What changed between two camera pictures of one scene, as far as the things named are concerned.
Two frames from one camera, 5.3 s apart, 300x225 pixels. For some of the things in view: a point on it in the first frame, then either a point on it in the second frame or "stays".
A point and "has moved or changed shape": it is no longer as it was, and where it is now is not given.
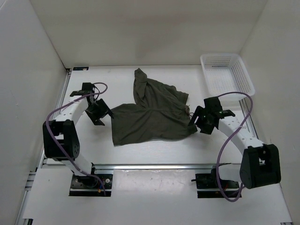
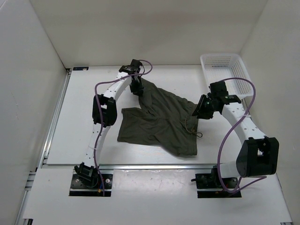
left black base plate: (91, 186) stays
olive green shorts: (160, 114) has moved or changed shape
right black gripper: (199, 111) -> (199, 110)
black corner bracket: (80, 68) stays
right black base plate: (207, 186) stays
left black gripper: (104, 109) -> (139, 89)
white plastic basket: (226, 73) stays
